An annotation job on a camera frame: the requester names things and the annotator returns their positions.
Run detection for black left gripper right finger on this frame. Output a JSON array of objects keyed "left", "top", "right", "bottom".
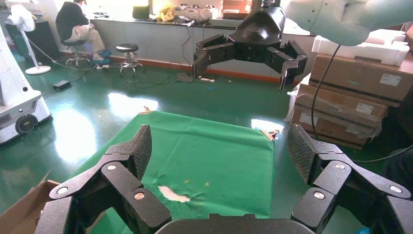
[{"left": 287, "top": 123, "right": 413, "bottom": 234}]

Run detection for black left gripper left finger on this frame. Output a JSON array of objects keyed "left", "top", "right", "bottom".
[{"left": 34, "top": 124, "right": 172, "bottom": 234}]

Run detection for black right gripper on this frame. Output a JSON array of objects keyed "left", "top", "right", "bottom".
[{"left": 192, "top": 6, "right": 308, "bottom": 95}]

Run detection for open brown cardboard box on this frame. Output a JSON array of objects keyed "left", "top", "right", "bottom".
[{"left": 0, "top": 171, "right": 107, "bottom": 234}]

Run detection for brown carton with dark print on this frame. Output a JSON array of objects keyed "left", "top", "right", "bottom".
[{"left": 221, "top": 0, "right": 254, "bottom": 20}]

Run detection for large brown shipping carton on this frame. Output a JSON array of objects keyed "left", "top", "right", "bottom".
[
  {"left": 289, "top": 105, "right": 379, "bottom": 150},
  {"left": 294, "top": 82, "right": 390, "bottom": 130},
  {"left": 309, "top": 53, "right": 413, "bottom": 108}
]

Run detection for large green table cloth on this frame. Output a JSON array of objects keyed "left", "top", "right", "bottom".
[{"left": 69, "top": 111, "right": 276, "bottom": 234}]

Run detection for long grey workbench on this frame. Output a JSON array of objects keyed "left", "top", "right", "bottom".
[{"left": 90, "top": 18, "right": 317, "bottom": 83}]

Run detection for yellow crumpled object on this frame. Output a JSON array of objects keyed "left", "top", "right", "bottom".
[{"left": 157, "top": 5, "right": 175, "bottom": 22}]

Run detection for black power brick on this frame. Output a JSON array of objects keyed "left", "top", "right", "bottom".
[{"left": 52, "top": 80, "right": 72, "bottom": 91}]

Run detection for black bag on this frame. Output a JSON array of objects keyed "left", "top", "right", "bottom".
[{"left": 132, "top": 5, "right": 150, "bottom": 20}]

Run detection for white foam blocks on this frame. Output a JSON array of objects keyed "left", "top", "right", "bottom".
[{"left": 311, "top": 28, "right": 411, "bottom": 67}]

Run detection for black round swivel stool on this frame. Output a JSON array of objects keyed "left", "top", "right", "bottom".
[
  {"left": 115, "top": 43, "right": 145, "bottom": 78},
  {"left": 61, "top": 39, "right": 93, "bottom": 69}
]

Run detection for white wheeled idle robot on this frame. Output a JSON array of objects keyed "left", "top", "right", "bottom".
[{"left": 0, "top": 25, "right": 52, "bottom": 145}]

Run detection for black cabinet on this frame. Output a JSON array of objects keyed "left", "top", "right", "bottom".
[{"left": 4, "top": 19, "right": 60, "bottom": 63}]

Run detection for seated person in beige trousers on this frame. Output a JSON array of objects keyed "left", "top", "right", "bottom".
[{"left": 55, "top": 0, "right": 112, "bottom": 65}]

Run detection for white standing fan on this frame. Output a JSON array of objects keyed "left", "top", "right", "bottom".
[{"left": 4, "top": 4, "right": 52, "bottom": 76}]

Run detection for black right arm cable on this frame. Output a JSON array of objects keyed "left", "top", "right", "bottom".
[{"left": 310, "top": 44, "right": 413, "bottom": 163}]

